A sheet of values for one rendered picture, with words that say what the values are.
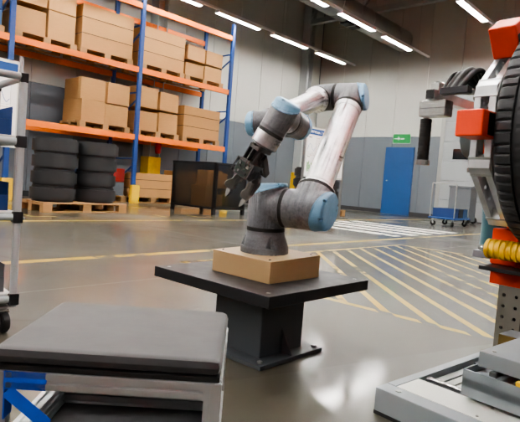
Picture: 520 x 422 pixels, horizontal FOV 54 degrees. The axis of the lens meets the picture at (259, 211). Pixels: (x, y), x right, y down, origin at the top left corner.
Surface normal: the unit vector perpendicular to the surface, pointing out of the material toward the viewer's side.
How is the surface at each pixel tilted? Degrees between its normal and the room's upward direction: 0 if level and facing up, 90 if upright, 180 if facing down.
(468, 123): 90
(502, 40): 125
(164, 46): 90
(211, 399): 90
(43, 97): 90
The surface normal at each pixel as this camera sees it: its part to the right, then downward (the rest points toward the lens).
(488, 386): -0.75, -0.02
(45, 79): 0.73, 0.09
